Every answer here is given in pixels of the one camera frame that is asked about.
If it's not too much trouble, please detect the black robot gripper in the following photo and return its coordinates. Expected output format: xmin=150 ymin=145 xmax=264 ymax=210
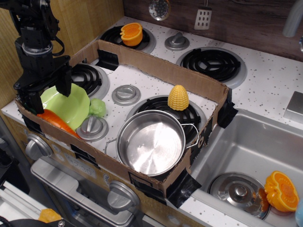
xmin=13 ymin=40 xmax=72 ymax=114

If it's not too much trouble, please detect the orange toy carrot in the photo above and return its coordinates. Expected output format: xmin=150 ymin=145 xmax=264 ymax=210
xmin=36 ymin=109 xmax=80 ymax=138

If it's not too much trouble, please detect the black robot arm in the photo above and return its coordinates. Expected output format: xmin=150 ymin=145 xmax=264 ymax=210
xmin=0 ymin=0 xmax=72 ymax=114

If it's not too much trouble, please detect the light green plastic plate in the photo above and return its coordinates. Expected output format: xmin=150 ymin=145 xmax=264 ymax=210
xmin=41 ymin=83 xmax=90 ymax=130

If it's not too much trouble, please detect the black front left burner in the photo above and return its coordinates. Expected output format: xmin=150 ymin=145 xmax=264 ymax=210
xmin=71 ymin=63 xmax=110 ymax=100

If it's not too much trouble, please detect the black burner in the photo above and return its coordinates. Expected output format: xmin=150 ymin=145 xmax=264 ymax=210
xmin=126 ymin=95 xmax=207 ymax=146
xmin=71 ymin=63 xmax=110 ymax=100
xmin=100 ymin=26 xmax=156 ymax=54
xmin=176 ymin=47 xmax=247 ymax=89

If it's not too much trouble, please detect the green toy broccoli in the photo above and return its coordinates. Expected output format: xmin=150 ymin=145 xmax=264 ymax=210
xmin=89 ymin=98 xmax=106 ymax=117

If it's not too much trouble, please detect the grey oven knob left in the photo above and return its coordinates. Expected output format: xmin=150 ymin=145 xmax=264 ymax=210
xmin=25 ymin=133 xmax=53 ymax=160

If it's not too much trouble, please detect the grey oven knob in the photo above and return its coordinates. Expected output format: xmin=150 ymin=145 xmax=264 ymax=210
xmin=25 ymin=133 xmax=53 ymax=160
xmin=107 ymin=180 xmax=140 ymax=212

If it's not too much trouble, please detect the grey stove knob front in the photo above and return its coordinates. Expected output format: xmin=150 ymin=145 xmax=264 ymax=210
xmin=76 ymin=115 xmax=109 ymax=142

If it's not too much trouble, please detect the grey stove knob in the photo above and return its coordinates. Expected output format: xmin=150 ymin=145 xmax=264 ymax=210
xmin=112 ymin=85 xmax=141 ymax=106
xmin=76 ymin=115 xmax=109 ymax=142
xmin=164 ymin=32 xmax=190 ymax=51

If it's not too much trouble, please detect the brown cardboard fence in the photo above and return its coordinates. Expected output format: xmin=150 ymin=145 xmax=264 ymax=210
xmin=16 ymin=40 xmax=236 ymax=208

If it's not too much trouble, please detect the grey stove knob centre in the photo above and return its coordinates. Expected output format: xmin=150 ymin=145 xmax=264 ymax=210
xmin=112 ymin=85 xmax=141 ymax=106

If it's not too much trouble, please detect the black back left burner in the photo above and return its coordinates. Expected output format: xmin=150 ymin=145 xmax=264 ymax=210
xmin=100 ymin=26 xmax=156 ymax=54

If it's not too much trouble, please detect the orange pepper half on stove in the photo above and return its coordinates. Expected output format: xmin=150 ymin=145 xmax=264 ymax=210
xmin=120 ymin=22 xmax=143 ymax=46

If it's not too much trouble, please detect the stainless steel pot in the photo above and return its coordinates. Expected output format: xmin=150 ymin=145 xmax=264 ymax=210
xmin=113 ymin=110 xmax=189 ymax=177

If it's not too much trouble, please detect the orange object bottom left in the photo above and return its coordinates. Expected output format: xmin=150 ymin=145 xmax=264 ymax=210
xmin=38 ymin=208 xmax=62 ymax=223

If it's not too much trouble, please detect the grey oven knob right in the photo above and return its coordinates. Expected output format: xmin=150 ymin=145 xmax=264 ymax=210
xmin=107 ymin=180 xmax=140 ymax=212

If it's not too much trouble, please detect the yellow toy corn cob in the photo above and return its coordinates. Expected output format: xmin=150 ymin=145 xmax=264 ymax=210
xmin=168 ymin=85 xmax=189 ymax=111

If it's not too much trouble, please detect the hanging steel strainer ladle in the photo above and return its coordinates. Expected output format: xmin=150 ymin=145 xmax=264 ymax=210
xmin=149 ymin=0 xmax=170 ymax=21

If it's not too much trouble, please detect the grey stove knob back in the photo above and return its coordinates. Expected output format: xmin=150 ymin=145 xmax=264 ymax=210
xmin=164 ymin=32 xmax=190 ymax=51

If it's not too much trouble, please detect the black front right burner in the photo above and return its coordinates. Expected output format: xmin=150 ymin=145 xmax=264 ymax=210
xmin=126 ymin=95 xmax=207 ymax=146

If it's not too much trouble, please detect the hanging steel slotted spatula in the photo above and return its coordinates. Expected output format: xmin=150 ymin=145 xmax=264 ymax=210
xmin=194 ymin=0 xmax=212 ymax=30

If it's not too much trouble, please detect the black back right burner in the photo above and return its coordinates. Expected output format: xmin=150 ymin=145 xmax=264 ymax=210
xmin=176 ymin=47 xmax=247 ymax=89

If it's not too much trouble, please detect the stainless steel sink basin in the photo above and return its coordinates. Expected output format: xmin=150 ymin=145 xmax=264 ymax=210
xmin=190 ymin=108 xmax=303 ymax=227

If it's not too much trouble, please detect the steel pot lid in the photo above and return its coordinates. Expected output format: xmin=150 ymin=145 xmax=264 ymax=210
xmin=207 ymin=172 xmax=270 ymax=219

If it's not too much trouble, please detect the orange pepper half in sink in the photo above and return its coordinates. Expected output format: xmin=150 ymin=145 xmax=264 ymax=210
xmin=264 ymin=171 xmax=299 ymax=212

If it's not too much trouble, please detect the silver faucet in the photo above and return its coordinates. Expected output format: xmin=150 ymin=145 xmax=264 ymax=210
xmin=283 ymin=0 xmax=303 ymax=37

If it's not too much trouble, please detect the silver oven door handle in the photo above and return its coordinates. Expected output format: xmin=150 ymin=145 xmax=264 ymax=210
xmin=31 ymin=158 xmax=142 ymax=227

